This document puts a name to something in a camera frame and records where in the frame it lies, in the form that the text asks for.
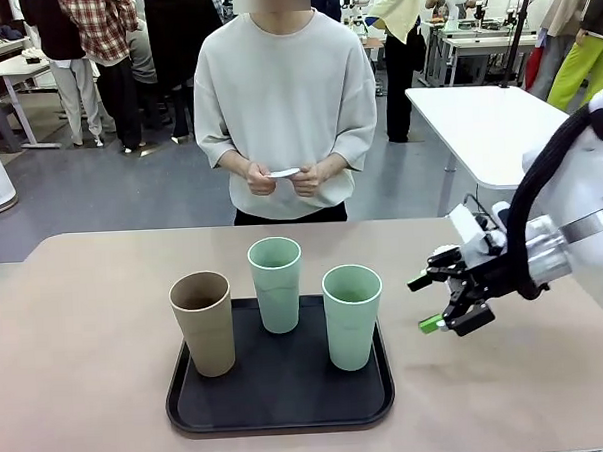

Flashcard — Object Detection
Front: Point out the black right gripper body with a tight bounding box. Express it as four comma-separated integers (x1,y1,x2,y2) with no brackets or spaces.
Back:
460,249,524,308

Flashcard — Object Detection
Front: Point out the green tall cup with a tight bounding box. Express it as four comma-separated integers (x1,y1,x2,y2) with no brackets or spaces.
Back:
320,262,388,374
246,235,306,336

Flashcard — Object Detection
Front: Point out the brown tall cup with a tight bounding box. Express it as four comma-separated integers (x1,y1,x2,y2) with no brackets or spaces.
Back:
167,270,238,381

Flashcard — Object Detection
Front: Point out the person's right forearm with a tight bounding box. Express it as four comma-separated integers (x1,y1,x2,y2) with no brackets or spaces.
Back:
217,151,256,181

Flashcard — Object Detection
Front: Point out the person's left forearm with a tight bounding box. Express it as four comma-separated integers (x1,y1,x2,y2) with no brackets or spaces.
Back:
321,151,361,180

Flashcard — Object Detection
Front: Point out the person's left hand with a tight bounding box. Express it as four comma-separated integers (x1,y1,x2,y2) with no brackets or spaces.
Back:
288,163,334,199

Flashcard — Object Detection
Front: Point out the person's right hand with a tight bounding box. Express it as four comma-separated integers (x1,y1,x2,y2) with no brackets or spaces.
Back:
245,159,279,196

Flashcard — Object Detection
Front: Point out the white side table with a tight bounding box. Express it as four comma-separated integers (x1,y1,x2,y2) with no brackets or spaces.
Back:
404,80,580,218

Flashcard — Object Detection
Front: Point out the black plastic tray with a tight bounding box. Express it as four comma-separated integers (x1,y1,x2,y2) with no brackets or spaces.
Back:
161,290,398,441

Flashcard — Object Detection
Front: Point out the person in yellow shirt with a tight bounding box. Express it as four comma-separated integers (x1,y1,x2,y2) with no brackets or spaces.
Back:
369,0,440,145

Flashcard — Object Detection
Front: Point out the grey background workbench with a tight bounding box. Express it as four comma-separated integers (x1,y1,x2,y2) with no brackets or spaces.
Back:
421,13,547,90

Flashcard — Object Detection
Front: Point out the person in beige sweater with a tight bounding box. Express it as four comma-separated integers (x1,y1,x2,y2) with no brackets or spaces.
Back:
189,0,383,227

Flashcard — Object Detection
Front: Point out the black tripod pole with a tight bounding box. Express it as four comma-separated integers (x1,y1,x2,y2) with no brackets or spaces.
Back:
495,0,546,89

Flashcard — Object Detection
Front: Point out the person in beige coat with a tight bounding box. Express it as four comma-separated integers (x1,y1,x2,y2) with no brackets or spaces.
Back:
523,0,586,103

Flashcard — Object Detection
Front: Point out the person in black coat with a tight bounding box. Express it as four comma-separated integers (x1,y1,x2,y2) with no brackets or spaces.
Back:
137,0,230,144

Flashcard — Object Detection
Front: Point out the person in white trousers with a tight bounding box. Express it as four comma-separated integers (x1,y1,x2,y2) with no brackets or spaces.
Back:
18,0,105,150

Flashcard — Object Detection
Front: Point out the person in plaid shirt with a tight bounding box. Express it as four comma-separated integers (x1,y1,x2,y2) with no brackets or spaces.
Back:
58,0,148,157

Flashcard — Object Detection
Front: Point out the grey plastic stool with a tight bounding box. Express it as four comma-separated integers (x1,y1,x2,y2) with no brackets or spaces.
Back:
0,101,28,154

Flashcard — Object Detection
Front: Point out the white background desk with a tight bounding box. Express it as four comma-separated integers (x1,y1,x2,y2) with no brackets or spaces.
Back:
0,53,63,152

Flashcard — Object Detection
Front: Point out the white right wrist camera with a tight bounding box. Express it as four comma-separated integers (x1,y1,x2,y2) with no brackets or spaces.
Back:
448,201,514,271

